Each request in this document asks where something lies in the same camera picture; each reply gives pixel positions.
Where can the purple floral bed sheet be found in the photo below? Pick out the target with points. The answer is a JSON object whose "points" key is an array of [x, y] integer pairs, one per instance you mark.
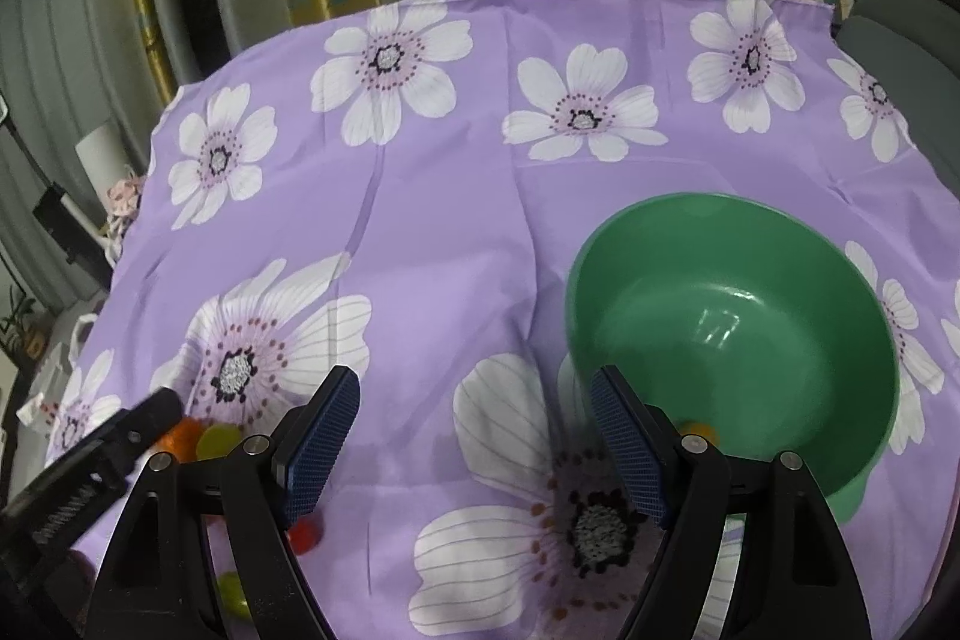
{"points": [[450, 197]]}

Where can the white paper roll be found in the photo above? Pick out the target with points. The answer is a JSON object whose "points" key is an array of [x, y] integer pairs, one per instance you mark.
{"points": [[101, 156]]}

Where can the pink floral cloth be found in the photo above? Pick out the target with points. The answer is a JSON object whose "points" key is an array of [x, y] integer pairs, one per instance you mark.
{"points": [[124, 201]]}

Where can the orange round fruit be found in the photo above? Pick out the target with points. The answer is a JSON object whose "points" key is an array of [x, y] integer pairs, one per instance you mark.
{"points": [[180, 436]]}

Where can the yellow round fruit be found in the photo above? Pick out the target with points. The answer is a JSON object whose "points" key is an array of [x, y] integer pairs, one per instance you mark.
{"points": [[699, 431]]}

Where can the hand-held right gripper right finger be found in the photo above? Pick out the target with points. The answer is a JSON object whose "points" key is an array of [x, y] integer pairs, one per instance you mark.
{"points": [[630, 452]]}

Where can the black device on stand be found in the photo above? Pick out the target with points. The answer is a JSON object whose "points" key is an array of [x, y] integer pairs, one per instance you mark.
{"points": [[64, 220]]}

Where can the green plastic bowl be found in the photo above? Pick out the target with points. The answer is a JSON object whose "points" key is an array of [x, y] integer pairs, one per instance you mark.
{"points": [[750, 340]]}

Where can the white plastic bag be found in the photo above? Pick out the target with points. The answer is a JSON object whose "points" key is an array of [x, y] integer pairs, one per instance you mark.
{"points": [[56, 370]]}

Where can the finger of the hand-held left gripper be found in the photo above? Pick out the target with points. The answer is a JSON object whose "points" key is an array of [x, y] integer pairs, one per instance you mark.
{"points": [[90, 467]]}

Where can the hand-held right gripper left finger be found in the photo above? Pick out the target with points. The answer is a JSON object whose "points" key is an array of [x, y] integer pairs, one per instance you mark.
{"points": [[319, 445]]}

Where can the green apple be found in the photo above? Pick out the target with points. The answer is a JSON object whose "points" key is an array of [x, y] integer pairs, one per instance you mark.
{"points": [[219, 441], [234, 595]]}

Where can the potted plant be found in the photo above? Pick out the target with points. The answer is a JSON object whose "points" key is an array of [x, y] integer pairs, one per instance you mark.
{"points": [[21, 321]]}

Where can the red round fruit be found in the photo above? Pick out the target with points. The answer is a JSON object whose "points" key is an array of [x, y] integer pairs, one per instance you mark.
{"points": [[307, 533]]}

